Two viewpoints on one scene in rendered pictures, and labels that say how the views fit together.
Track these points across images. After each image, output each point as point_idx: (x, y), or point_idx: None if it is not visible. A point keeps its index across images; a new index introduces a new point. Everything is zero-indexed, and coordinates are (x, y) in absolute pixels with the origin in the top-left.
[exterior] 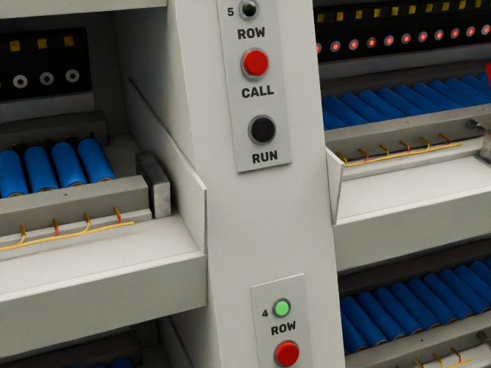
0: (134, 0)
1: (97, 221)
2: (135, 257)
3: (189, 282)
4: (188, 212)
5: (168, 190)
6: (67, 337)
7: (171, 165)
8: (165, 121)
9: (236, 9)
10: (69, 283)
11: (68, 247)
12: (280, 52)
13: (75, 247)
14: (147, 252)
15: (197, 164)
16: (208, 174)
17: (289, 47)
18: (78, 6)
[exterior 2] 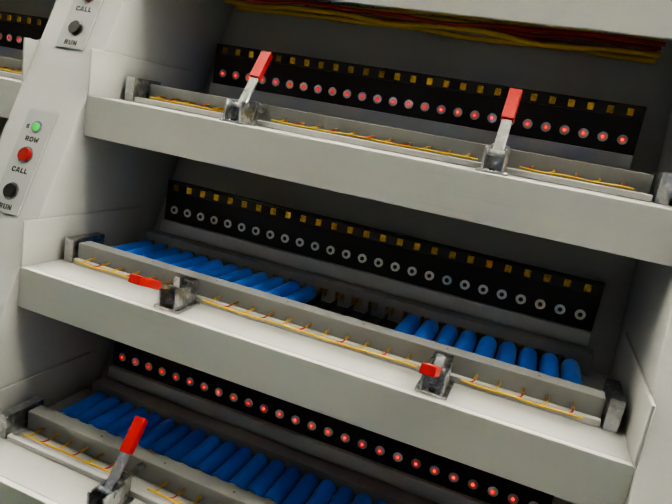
0: (648, 254)
1: (554, 405)
2: (573, 439)
3: (610, 485)
4: (632, 431)
5: (622, 409)
6: (495, 471)
7: (633, 393)
8: (642, 360)
9: None
10: (515, 426)
11: (525, 410)
12: None
13: (530, 413)
14: (584, 441)
15: (655, 389)
16: (662, 401)
17: None
18: (603, 246)
